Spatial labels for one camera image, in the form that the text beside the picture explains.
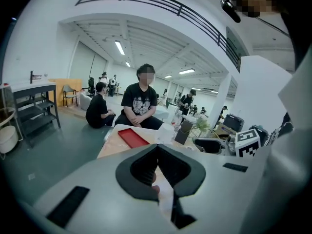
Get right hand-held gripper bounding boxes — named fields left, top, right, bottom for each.
left=194, top=128, right=261, bottom=158

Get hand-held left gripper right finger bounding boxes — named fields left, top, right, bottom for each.
left=157, top=144, right=271, bottom=234

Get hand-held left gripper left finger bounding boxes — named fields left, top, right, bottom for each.
left=33, top=144, right=180, bottom=234

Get red coaster with cup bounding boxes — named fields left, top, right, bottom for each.
left=117, top=128, right=151, bottom=149

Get round glass table gold rim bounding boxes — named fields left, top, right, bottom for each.
left=190, top=127, right=221, bottom=141

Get cardboard box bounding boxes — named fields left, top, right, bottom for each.
left=213, top=123, right=236, bottom=137

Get white flower bouquet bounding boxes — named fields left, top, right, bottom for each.
left=192, top=115, right=212, bottom=137

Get dark brown box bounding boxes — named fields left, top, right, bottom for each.
left=174, top=120, right=193, bottom=145

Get black crate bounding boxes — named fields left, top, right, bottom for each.
left=223, top=114, right=245, bottom=133

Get clear water bottle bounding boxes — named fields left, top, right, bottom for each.
left=171, top=110, right=183, bottom=138

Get black bin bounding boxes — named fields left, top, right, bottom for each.
left=248, top=124, right=269, bottom=146

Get person's white shirt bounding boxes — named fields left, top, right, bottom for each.
left=240, top=45, right=312, bottom=234

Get white sofa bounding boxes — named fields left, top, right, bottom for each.
left=79, top=92, right=93, bottom=111

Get grey chair black legs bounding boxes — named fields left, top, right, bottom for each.
left=62, top=84, right=79, bottom=108

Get black office chair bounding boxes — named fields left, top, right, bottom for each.
left=87, top=77, right=96, bottom=97

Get white round side table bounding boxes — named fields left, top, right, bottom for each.
left=0, top=83, right=20, bottom=160

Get white top black shelf unit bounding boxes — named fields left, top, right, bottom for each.
left=11, top=71, right=61, bottom=148

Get black faucet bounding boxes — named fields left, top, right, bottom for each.
left=29, top=70, right=42, bottom=84

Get black balcony railing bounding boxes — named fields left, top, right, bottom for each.
left=75, top=0, right=242, bottom=73

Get black head-mounted camera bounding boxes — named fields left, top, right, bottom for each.
left=220, top=0, right=242, bottom=23

